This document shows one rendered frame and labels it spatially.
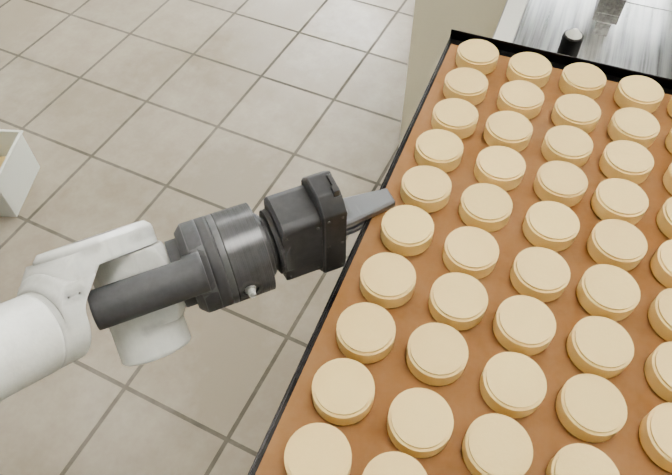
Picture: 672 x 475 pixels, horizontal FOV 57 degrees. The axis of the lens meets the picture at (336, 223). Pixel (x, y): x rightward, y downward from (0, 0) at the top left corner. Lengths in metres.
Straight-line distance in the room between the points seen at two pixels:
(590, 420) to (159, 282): 0.35
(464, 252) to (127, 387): 1.24
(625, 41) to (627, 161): 0.52
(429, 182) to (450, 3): 0.77
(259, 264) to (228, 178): 1.47
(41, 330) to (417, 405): 0.29
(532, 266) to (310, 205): 0.21
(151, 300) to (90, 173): 1.64
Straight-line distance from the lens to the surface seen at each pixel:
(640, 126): 0.75
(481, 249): 0.58
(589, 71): 0.80
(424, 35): 1.40
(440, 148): 0.66
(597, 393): 0.54
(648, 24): 1.25
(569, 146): 0.70
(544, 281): 0.58
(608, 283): 0.60
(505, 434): 0.50
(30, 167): 2.18
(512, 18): 1.08
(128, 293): 0.53
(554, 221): 0.62
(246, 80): 2.36
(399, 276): 0.55
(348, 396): 0.50
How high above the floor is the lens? 1.48
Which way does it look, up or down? 52 degrees down
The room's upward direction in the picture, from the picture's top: straight up
